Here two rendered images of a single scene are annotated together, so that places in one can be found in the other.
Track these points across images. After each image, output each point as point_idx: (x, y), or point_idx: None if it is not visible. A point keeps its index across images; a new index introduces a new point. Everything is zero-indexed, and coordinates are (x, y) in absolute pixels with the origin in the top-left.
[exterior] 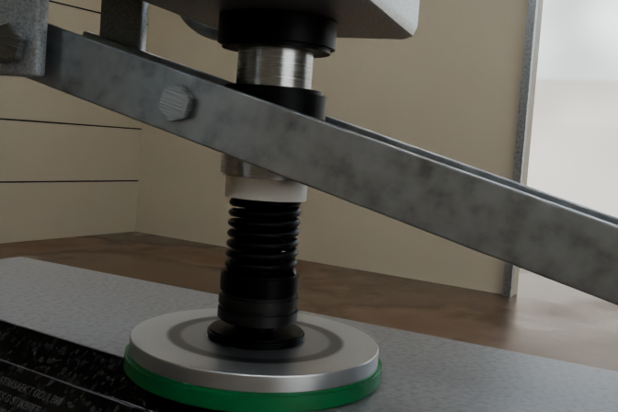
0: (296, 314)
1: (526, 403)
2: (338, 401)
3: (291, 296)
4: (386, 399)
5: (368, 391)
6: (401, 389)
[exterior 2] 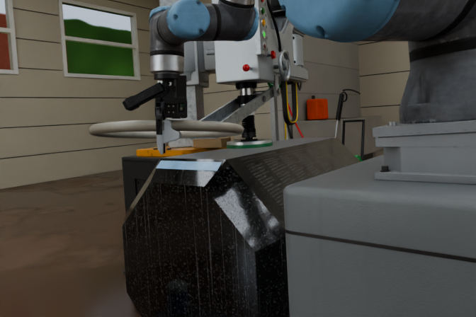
0: (246, 136)
1: (234, 151)
2: (229, 147)
3: (245, 132)
4: (234, 148)
5: (235, 147)
6: (240, 148)
